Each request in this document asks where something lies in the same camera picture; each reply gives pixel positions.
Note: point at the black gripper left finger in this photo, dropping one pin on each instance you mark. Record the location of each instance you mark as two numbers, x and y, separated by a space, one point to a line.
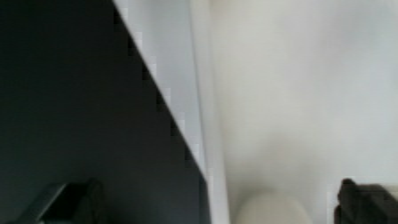
69 204

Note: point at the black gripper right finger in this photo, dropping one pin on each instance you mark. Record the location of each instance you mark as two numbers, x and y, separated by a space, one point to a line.
367 204

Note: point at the white square table top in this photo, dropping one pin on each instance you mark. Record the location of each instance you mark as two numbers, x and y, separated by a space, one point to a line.
276 69

